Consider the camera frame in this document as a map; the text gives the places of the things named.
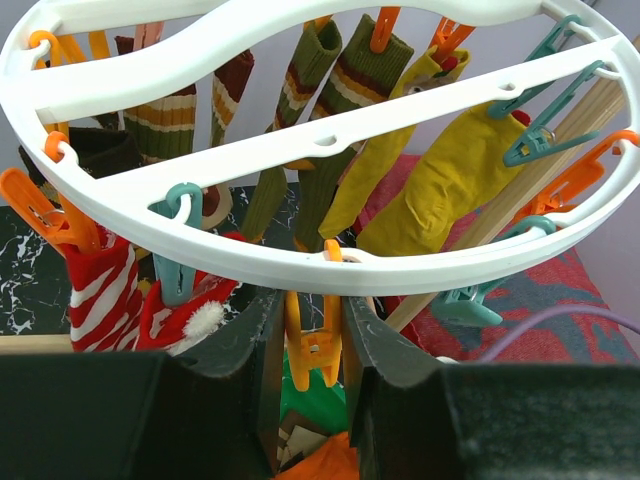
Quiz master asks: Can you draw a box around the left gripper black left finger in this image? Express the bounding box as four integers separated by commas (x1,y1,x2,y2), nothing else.
1,288,284,479

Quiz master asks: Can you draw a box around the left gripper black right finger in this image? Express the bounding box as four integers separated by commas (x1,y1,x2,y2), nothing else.
343,297,639,479

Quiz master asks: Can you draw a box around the red white striped sock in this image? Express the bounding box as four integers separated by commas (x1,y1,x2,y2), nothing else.
62,227,143,352
134,271,239,356

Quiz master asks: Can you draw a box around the orange clothespin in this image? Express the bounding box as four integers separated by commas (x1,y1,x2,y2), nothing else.
1,145,102,256
28,30,110,69
513,130,639,222
282,238,346,391

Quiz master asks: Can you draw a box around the teal clothespin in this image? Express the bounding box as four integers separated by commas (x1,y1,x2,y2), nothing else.
149,182,203,307
430,215,557,327
501,60,607,168

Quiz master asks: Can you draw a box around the white round clip hanger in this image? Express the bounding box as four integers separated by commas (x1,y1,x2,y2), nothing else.
0,0,640,297

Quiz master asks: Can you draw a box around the brown argyle sock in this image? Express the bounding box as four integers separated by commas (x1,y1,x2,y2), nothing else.
18,127,143,208

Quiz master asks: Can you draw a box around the orange argyle sock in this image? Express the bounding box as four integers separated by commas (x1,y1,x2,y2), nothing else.
277,410,331,472

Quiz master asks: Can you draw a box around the green plastic tray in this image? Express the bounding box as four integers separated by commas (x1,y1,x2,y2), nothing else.
280,353,348,434

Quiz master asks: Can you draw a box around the red patterned pillow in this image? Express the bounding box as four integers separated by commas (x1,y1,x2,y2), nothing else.
359,153,640,366

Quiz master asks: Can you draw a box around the mustard yellow sock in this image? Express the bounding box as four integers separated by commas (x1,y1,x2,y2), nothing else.
318,47,471,239
356,103,531,257

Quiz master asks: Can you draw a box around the striped green brown sock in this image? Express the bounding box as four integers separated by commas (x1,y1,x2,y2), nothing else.
239,13,416,254

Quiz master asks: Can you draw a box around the pink clothespin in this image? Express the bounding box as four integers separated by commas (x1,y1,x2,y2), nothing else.
133,22,164,51

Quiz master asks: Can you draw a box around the wooden clothes rack frame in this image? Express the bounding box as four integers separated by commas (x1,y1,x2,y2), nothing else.
0,74,640,356

